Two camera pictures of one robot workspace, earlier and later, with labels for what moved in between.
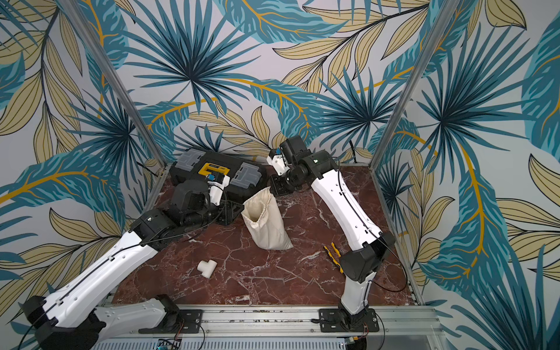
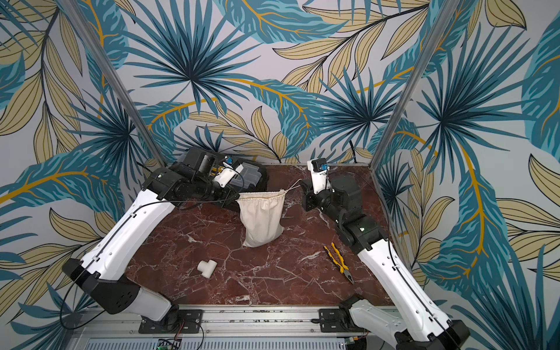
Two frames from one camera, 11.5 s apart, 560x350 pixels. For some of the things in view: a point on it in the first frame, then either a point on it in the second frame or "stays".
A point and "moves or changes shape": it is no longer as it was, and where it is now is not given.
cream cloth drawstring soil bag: [266, 227] moves or changes shape
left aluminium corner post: [118, 90] stays
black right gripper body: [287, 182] to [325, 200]
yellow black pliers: [337, 253] stays
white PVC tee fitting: [207, 267] stays
